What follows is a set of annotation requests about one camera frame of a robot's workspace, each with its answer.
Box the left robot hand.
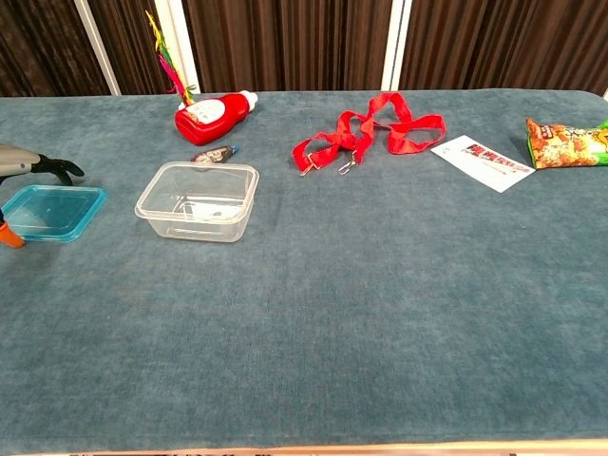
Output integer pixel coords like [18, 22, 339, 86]
[0, 143, 86, 249]

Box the blue translucent lid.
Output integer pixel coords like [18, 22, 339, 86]
[0, 184, 108, 244]

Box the clear plastic container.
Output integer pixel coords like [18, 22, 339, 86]
[134, 161, 260, 243]

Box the colourful feather shuttlecock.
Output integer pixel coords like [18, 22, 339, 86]
[144, 9, 198, 106]

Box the dark teardrop correction tape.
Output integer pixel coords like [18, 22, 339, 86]
[190, 144, 240, 165]

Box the red bottle with white cap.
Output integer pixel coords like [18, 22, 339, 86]
[174, 89, 259, 146]

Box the dark brown pleated curtain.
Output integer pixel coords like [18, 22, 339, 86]
[0, 0, 608, 99]

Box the blue velvet table cloth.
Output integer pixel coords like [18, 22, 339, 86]
[0, 88, 608, 452]

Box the white card with red print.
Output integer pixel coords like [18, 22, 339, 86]
[429, 134, 537, 194]

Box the green orange snack bag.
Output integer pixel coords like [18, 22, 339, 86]
[525, 117, 608, 170]

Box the white frame post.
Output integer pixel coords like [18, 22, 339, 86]
[154, 0, 200, 94]
[73, 0, 123, 96]
[381, 0, 413, 91]

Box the red lanyard with metal clips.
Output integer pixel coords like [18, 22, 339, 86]
[291, 91, 447, 177]

